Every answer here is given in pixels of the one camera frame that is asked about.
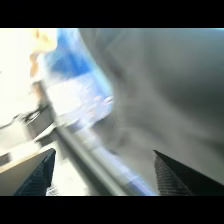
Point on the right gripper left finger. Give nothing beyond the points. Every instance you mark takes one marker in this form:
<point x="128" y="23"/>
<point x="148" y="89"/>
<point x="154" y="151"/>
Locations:
<point x="31" y="178"/>

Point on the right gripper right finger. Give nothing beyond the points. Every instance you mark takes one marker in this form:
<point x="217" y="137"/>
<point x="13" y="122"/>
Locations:
<point x="180" y="181"/>

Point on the grey garment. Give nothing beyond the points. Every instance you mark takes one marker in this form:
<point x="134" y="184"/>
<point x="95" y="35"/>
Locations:
<point x="166" y="93"/>

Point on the silver frame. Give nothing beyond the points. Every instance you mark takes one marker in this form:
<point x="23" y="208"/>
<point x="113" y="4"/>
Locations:
<point x="96" y="166"/>

